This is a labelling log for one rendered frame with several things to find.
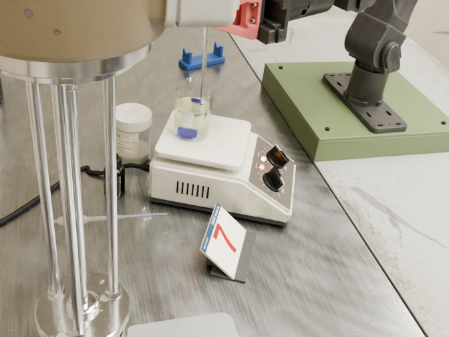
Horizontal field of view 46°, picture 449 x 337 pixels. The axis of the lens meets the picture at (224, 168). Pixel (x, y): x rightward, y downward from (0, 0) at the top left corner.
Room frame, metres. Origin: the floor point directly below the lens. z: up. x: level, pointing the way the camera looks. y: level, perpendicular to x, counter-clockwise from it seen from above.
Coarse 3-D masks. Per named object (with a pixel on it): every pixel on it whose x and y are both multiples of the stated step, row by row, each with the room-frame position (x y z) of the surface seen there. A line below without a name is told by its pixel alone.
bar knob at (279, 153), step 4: (276, 144) 0.66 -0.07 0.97; (272, 148) 0.66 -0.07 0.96; (276, 148) 0.65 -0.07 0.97; (280, 148) 0.66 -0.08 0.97; (268, 152) 0.65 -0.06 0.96; (272, 152) 0.65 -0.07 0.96; (276, 152) 0.65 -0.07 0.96; (280, 152) 0.65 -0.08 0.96; (268, 156) 0.64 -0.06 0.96; (272, 156) 0.65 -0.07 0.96; (276, 156) 0.65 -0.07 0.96; (280, 156) 0.64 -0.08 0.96; (284, 156) 0.64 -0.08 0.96; (272, 160) 0.64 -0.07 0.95; (276, 160) 0.64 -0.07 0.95; (280, 160) 0.64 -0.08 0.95; (284, 160) 0.64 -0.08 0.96; (288, 160) 0.64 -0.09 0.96; (272, 164) 0.63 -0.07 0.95; (276, 164) 0.64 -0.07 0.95; (280, 164) 0.64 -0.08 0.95; (284, 164) 0.64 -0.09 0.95
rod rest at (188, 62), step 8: (184, 48) 1.02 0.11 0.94; (216, 48) 1.07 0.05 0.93; (184, 56) 1.02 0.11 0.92; (200, 56) 1.05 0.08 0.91; (208, 56) 1.06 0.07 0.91; (216, 56) 1.06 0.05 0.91; (184, 64) 1.01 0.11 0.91; (192, 64) 1.01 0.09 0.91; (200, 64) 1.02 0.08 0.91; (208, 64) 1.03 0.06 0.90
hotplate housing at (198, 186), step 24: (144, 168) 0.61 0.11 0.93; (168, 168) 0.57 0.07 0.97; (192, 168) 0.57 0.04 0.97; (216, 168) 0.58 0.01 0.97; (168, 192) 0.57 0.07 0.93; (192, 192) 0.57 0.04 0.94; (216, 192) 0.56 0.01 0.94; (240, 192) 0.56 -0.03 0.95; (240, 216) 0.56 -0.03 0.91; (264, 216) 0.56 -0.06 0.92; (288, 216) 0.56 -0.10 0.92
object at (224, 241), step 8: (224, 216) 0.53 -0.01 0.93; (216, 224) 0.51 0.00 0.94; (224, 224) 0.52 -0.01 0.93; (232, 224) 0.53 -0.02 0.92; (216, 232) 0.50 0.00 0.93; (224, 232) 0.51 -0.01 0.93; (232, 232) 0.52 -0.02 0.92; (240, 232) 0.53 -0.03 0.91; (216, 240) 0.48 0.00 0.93; (224, 240) 0.49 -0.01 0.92; (232, 240) 0.50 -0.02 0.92; (208, 248) 0.46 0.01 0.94; (216, 248) 0.47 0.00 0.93; (224, 248) 0.48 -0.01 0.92; (232, 248) 0.49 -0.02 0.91; (216, 256) 0.46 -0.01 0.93; (224, 256) 0.47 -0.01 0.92; (232, 256) 0.48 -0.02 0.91; (224, 264) 0.46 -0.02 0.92; (232, 264) 0.47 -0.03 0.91
